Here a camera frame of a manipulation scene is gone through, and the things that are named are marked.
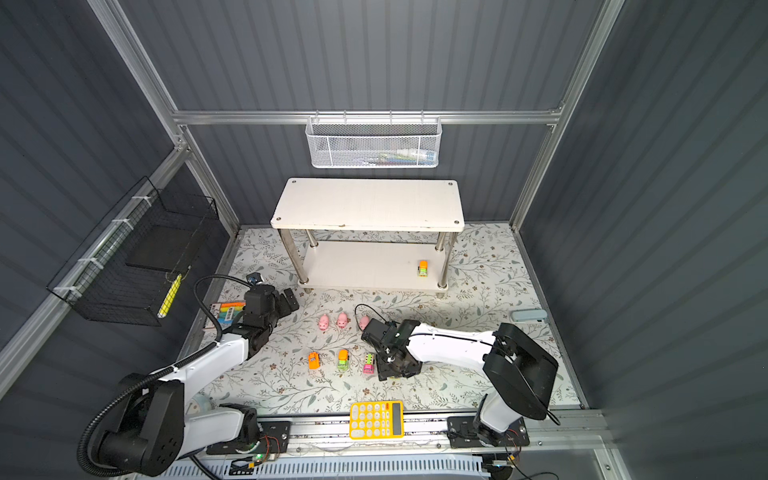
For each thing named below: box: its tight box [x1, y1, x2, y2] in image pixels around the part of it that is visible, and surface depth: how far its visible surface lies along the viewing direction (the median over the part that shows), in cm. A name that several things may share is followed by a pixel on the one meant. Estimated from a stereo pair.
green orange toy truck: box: [419, 260, 429, 277], surface depth 99 cm
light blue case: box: [511, 309, 548, 322], surface depth 97 cm
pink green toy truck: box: [363, 353, 375, 374], surface depth 85 cm
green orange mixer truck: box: [337, 349, 350, 370], surface depth 86 cm
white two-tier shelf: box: [270, 178, 465, 292], surface depth 98 cm
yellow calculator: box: [349, 401, 405, 439], surface depth 77 cm
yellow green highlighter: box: [157, 273, 182, 318], surface depth 69 cm
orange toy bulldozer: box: [308, 352, 321, 370], surface depth 86 cm
